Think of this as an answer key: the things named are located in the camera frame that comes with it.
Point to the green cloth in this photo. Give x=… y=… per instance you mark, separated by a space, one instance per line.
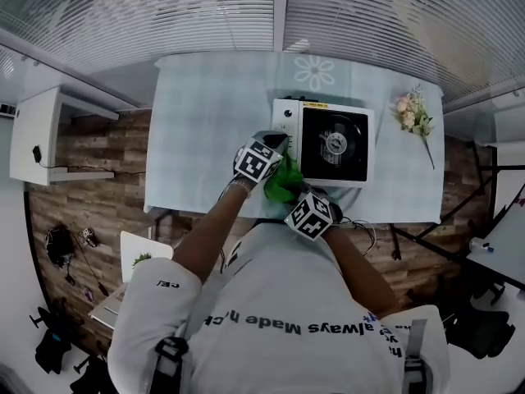
x=283 y=183

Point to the black power adapter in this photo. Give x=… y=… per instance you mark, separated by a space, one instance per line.
x=37 y=154

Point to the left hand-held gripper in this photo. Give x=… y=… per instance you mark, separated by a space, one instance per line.
x=256 y=164

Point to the pink artificial flower bouquet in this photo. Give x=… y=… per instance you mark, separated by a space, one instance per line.
x=410 y=113

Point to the small purple object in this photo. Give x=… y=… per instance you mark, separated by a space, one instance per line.
x=88 y=291

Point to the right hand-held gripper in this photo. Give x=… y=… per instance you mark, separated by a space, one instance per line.
x=309 y=218

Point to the white portable gas stove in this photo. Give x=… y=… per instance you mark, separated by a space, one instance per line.
x=287 y=115

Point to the black tripod stand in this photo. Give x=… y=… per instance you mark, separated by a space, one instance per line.
x=430 y=244

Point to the person's left forearm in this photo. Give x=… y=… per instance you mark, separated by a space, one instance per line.
x=209 y=232

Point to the white side table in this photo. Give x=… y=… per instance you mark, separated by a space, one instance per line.
x=33 y=134

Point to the person's right forearm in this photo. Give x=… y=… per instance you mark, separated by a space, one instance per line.
x=361 y=273

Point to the black bag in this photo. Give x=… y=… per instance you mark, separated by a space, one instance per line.
x=59 y=246

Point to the person's white printed t-shirt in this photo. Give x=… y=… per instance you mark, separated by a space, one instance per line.
x=279 y=285

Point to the table with light blue tablecloth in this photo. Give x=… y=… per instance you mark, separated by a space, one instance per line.
x=205 y=117

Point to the white chair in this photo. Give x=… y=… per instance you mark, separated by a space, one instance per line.
x=139 y=244

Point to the white desk with black frame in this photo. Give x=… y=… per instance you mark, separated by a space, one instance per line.
x=508 y=244

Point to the green artificial plant sprig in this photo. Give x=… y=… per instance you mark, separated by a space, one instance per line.
x=141 y=259

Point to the clear bottle with blue cap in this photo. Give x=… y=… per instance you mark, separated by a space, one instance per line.
x=477 y=244

